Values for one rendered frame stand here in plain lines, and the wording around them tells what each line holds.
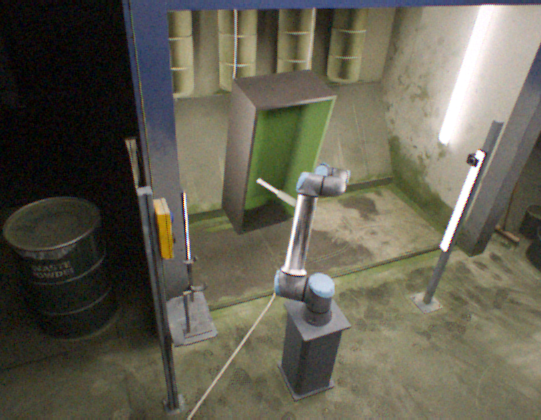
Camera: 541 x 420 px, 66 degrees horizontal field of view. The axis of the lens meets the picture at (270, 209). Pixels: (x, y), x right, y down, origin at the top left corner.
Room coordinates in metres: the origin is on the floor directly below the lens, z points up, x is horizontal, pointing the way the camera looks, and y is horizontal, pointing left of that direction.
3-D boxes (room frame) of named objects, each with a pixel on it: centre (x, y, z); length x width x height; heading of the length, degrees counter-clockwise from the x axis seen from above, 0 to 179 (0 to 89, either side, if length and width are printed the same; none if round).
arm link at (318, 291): (1.70, -0.31, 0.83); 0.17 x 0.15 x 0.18; 77
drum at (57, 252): (2.11, 1.41, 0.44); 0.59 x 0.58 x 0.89; 96
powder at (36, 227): (2.11, 1.41, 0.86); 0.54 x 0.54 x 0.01
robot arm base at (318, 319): (1.70, -0.32, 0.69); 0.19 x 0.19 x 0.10
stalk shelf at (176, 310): (1.48, 0.40, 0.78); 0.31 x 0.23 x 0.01; 25
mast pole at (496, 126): (2.46, -1.36, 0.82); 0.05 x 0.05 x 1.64; 25
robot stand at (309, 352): (1.70, -0.32, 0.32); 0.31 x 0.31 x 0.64; 25
